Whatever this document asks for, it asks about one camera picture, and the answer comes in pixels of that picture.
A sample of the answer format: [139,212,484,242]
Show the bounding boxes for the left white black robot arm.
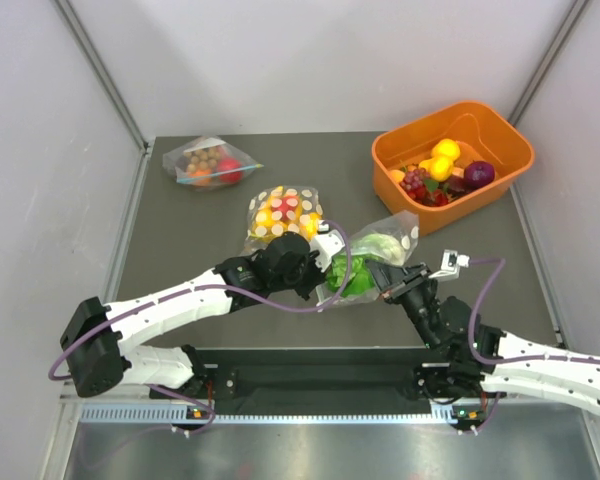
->
[60,232,343,398]

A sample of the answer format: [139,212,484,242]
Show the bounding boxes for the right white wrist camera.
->
[429,249,470,282]

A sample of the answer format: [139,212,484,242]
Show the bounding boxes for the fake purple grapes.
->
[399,168,429,194]

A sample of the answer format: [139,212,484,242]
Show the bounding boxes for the fake red strawberries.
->
[408,184,450,207]

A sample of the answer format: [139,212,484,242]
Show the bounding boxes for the polka dot bag with vegetables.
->
[330,210,419,308]

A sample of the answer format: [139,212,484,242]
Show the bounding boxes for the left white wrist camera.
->
[309,220,345,272]

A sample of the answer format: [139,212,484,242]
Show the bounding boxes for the grey slotted cable duct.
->
[79,403,461,426]

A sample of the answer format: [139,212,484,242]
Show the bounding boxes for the fake red onion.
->
[463,161,496,189]

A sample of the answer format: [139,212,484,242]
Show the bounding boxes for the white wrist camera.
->
[429,249,470,282]
[309,220,345,272]

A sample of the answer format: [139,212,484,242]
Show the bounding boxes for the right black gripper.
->
[365,257,441,349]

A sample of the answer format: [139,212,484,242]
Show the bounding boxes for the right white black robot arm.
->
[366,251,600,417]

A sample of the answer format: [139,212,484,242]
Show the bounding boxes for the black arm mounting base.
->
[177,348,482,415]

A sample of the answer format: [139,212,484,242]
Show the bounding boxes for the clear bag with nuts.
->
[162,136,263,190]

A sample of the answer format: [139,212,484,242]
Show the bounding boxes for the fake green lettuce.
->
[325,233,408,298]

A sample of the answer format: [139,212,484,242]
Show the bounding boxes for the yellow fake lemon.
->
[426,157,454,182]
[431,138,461,162]

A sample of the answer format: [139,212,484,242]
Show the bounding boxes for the yellow fake lemon upper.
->
[431,138,461,162]

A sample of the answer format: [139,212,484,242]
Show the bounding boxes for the fake meat slice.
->
[445,167,473,197]

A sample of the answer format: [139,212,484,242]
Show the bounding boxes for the yellow fake lemon lower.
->
[426,157,454,182]

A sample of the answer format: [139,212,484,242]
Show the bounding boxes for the small orange fake fruit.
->
[389,169,406,184]

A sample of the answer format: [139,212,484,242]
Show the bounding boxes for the polka dot bag with fruit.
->
[242,185,323,254]

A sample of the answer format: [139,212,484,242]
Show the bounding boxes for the orange plastic bin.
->
[371,101,535,235]

